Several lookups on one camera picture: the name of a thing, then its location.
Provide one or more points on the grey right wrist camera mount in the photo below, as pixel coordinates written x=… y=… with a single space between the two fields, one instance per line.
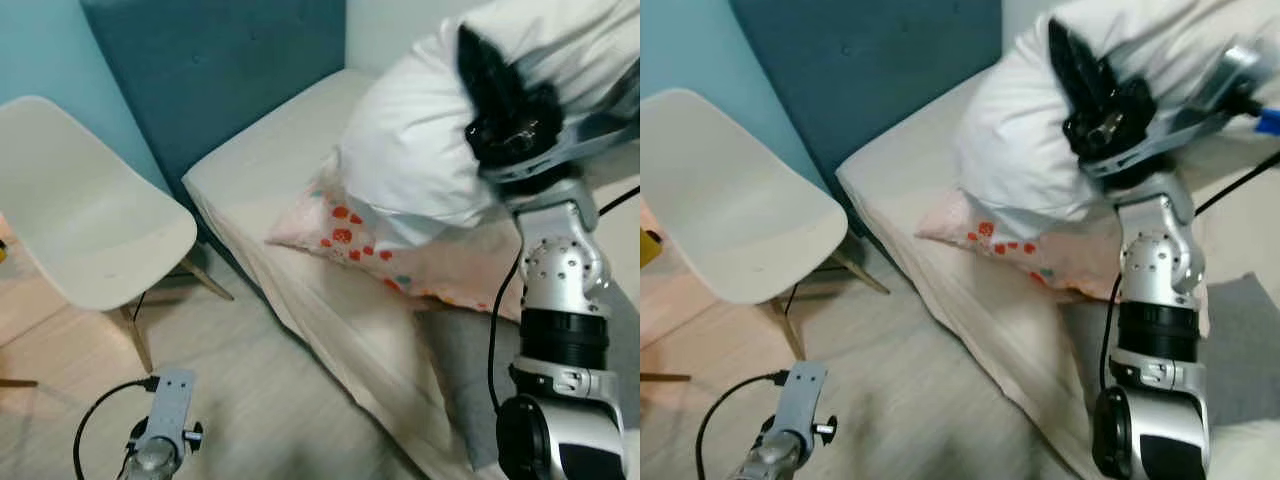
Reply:
x=590 y=135
x=1190 y=125

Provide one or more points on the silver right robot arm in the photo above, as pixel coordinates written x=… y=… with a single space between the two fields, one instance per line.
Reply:
x=565 y=270
x=1155 y=260

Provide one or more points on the pink floral pillow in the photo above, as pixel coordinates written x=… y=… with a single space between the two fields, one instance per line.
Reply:
x=1050 y=255
x=440 y=265

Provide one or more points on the wooden furniture leg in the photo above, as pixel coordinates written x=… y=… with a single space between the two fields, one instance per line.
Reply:
x=665 y=377
x=18 y=383

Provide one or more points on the white pillow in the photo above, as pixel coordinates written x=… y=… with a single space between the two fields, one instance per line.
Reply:
x=1010 y=150
x=410 y=150

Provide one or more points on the cream bed mattress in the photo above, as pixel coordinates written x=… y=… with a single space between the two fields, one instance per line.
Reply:
x=890 y=160
x=290 y=150

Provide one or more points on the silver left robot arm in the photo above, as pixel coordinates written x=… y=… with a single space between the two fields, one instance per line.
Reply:
x=150 y=462
x=770 y=462

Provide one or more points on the teal upholstered headboard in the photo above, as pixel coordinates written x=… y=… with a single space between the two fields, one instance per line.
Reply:
x=220 y=70
x=860 y=60

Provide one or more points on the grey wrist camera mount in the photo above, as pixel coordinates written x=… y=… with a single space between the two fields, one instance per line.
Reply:
x=172 y=395
x=590 y=135
x=805 y=390
x=1190 y=125

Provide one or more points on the white plastic chair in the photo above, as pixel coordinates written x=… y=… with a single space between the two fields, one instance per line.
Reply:
x=90 y=220
x=740 y=220

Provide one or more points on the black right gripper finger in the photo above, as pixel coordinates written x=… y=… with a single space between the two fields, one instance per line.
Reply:
x=482 y=80
x=1125 y=95
x=1075 y=75
x=535 y=98

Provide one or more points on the white headboard panel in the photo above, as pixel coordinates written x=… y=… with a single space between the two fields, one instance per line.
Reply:
x=400 y=30
x=1025 y=18

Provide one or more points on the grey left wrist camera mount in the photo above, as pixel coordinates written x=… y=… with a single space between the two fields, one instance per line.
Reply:
x=172 y=395
x=805 y=390

